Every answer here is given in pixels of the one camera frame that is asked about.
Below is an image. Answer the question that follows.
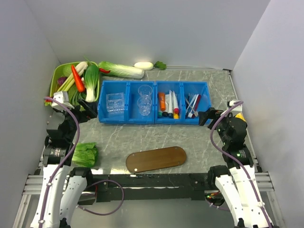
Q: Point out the red toothbrush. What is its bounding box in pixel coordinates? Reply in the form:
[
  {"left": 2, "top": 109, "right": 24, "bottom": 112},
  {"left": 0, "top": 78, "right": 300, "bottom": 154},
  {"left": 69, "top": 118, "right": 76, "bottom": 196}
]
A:
[{"left": 193, "top": 94, "right": 201, "bottom": 118}]

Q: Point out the white radish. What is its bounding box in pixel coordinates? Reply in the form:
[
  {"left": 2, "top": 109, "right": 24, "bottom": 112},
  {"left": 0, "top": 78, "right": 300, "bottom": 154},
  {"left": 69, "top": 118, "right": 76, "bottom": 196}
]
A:
[{"left": 134, "top": 61, "right": 167, "bottom": 71}]

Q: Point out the green bean bunch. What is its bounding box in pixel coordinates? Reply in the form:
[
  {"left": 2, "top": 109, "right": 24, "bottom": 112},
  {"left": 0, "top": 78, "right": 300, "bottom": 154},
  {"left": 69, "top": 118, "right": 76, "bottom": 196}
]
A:
[{"left": 68, "top": 85, "right": 86, "bottom": 106}]

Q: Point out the aluminium rail frame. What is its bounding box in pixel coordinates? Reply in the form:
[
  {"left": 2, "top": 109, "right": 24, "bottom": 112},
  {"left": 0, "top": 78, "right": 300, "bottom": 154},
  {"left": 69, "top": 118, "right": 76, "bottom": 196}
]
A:
[{"left": 13, "top": 155, "right": 43, "bottom": 228}]

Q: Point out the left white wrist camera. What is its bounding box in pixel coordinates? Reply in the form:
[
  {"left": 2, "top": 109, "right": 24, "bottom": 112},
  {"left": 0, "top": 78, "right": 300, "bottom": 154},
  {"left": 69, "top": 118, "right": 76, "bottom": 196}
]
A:
[{"left": 51, "top": 91, "right": 74, "bottom": 110}]

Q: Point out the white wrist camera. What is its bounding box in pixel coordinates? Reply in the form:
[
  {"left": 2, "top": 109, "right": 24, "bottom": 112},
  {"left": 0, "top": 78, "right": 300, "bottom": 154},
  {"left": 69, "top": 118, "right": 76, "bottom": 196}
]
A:
[
  {"left": 227, "top": 99, "right": 243, "bottom": 114},
  {"left": 51, "top": 91, "right": 74, "bottom": 110}
]

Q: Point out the napa cabbage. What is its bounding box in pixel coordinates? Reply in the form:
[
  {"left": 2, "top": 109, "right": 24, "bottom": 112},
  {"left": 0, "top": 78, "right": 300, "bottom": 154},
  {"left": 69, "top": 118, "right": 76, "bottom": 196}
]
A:
[{"left": 98, "top": 61, "right": 144, "bottom": 79}]

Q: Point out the white green leek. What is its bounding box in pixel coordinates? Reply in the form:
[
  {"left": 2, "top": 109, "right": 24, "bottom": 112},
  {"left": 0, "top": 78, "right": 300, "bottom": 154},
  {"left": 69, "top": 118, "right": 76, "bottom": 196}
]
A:
[{"left": 56, "top": 61, "right": 89, "bottom": 93}]

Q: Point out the bok choy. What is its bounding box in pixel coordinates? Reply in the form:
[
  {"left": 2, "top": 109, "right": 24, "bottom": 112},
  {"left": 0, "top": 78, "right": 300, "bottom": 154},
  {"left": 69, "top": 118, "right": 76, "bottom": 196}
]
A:
[{"left": 84, "top": 64, "right": 99, "bottom": 103}]

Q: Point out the purple onion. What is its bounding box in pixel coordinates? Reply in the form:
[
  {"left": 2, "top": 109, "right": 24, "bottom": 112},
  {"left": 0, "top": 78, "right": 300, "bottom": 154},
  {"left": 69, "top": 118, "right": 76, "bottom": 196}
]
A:
[{"left": 57, "top": 76, "right": 67, "bottom": 86}]

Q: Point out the red chili pepper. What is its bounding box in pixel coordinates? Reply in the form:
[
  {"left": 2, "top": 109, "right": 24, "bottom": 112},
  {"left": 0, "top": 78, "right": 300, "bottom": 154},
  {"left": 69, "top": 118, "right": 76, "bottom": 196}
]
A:
[{"left": 99, "top": 68, "right": 110, "bottom": 74}]

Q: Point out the white toothpaste tube blue cap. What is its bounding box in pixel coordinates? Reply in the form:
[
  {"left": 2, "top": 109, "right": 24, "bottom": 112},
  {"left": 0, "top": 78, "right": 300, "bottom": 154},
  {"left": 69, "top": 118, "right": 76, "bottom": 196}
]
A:
[{"left": 170, "top": 91, "right": 180, "bottom": 114}]

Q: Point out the orange carrot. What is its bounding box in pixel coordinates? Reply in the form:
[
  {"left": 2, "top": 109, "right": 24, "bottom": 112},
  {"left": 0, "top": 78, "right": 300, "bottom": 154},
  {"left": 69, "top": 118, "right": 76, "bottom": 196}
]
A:
[{"left": 71, "top": 65, "right": 86, "bottom": 93}]

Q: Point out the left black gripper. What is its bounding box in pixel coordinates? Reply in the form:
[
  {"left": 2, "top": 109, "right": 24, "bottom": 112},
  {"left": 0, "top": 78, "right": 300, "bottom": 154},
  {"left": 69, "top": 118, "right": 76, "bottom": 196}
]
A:
[{"left": 55, "top": 98, "right": 97, "bottom": 141}]

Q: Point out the orange toothpaste tube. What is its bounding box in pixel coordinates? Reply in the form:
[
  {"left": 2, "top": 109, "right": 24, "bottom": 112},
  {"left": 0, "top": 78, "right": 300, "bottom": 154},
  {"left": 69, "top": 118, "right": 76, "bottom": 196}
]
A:
[{"left": 158, "top": 92, "right": 166, "bottom": 112}]

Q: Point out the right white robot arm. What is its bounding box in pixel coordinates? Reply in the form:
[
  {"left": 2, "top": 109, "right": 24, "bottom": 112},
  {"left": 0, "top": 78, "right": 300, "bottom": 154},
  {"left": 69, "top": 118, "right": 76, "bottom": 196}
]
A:
[{"left": 199, "top": 107, "right": 274, "bottom": 228}]

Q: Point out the white red toothpaste tube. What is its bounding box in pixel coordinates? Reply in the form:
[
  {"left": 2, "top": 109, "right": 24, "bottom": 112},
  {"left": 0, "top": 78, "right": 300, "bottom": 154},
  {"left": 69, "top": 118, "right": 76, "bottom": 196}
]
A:
[{"left": 164, "top": 94, "right": 173, "bottom": 118}]

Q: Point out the brown wooden oval tray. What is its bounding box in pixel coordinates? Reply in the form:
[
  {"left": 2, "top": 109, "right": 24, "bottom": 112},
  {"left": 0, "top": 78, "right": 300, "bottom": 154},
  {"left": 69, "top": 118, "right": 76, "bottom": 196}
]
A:
[{"left": 125, "top": 146, "right": 187, "bottom": 173}]

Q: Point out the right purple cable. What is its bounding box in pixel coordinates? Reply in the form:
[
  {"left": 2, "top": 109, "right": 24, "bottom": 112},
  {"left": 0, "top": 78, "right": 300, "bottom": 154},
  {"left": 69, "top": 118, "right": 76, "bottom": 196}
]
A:
[{"left": 209, "top": 100, "right": 273, "bottom": 226}]

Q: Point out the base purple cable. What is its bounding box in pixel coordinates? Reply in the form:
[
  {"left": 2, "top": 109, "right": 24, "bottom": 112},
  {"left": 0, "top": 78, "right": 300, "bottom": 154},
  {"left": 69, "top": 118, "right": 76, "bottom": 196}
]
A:
[{"left": 76, "top": 179, "right": 125, "bottom": 216}]

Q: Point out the clear plastic cup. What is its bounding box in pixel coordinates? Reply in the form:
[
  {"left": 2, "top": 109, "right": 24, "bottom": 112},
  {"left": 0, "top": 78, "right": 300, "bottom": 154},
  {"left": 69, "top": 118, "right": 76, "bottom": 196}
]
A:
[
  {"left": 137, "top": 96, "right": 152, "bottom": 116},
  {"left": 138, "top": 85, "right": 152, "bottom": 99}
]

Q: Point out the blue storage bin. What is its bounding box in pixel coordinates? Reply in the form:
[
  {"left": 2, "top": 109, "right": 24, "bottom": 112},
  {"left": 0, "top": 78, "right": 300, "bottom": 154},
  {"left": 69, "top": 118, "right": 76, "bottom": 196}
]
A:
[
  {"left": 154, "top": 81, "right": 211, "bottom": 125},
  {"left": 97, "top": 80, "right": 156, "bottom": 124}
]

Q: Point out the clear square organizer tray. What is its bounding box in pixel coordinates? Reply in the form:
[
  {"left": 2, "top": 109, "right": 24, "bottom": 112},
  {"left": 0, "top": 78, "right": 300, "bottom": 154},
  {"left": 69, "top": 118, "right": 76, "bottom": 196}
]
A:
[{"left": 106, "top": 93, "right": 125, "bottom": 113}]

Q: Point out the left blue storage bin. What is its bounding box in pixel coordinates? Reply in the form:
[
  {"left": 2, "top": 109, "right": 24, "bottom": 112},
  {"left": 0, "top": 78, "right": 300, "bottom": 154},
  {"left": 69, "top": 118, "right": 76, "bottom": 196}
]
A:
[{"left": 97, "top": 80, "right": 156, "bottom": 124}]

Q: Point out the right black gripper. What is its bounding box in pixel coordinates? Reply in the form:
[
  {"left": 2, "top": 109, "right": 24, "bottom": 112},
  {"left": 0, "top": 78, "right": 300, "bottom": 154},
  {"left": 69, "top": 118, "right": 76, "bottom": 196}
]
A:
[{"left": 198, "top": 106, "right": 236, "bottom": 144}]

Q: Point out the green lettuce head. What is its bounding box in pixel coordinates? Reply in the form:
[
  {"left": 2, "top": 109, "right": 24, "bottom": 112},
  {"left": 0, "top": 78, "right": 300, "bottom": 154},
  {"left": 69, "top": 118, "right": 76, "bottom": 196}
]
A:
[{"left": 72, "top": 142, "right": 98, "bottom": 168}]

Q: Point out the black base frame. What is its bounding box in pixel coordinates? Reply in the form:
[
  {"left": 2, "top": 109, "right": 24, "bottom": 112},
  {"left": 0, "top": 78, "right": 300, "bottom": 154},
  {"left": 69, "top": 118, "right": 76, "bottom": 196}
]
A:
[{"left": 70, "top": 170, "right": 221, "bottom": 202}]

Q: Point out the green plastic basket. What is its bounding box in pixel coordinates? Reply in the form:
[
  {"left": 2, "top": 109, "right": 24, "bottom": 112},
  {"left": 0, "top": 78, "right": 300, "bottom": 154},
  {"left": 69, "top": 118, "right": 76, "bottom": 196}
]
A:
[{"left": 49, "top": 61, "right": 100, "bottom": 102}]

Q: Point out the yellow cap small tube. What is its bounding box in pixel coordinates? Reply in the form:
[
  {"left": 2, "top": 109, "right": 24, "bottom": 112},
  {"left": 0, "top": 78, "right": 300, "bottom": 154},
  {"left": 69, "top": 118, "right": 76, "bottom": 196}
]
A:
[{"left": 173, "top": 113, "right": 179, "bottom": 119}]

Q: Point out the yellow baby cabbage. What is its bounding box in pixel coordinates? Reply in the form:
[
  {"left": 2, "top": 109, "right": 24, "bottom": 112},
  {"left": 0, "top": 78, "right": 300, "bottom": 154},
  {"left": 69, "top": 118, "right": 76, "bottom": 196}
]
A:
[{"left": 235, "top": 113, "right": 246, "bottom": 121}]

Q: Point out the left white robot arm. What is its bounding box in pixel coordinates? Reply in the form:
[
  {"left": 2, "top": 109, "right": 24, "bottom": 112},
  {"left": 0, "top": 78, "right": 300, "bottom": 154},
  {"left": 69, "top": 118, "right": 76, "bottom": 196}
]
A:
[{"left": 30, "top": 99, "right": 97, "bottom": 228}]

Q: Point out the white blue toothbrush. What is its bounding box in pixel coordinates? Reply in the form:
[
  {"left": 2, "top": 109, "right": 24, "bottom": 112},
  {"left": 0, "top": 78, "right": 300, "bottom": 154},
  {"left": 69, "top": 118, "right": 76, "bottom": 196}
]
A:
[{"left": 186, "top": 94, "right": 199, "bottom": 118}]

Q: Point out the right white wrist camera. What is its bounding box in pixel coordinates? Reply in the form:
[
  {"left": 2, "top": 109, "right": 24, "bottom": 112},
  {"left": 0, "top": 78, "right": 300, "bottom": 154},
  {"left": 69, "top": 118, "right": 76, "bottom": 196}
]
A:
[{"left": 227, "top": 99, "right": 243, "bottom": 114}]

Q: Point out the right blue storage bin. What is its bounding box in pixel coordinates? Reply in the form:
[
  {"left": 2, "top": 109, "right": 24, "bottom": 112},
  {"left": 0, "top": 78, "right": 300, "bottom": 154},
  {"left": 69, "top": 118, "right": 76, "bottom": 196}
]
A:
[{"left": 154, "top": 81, "right": 211, "bottom": 125}]

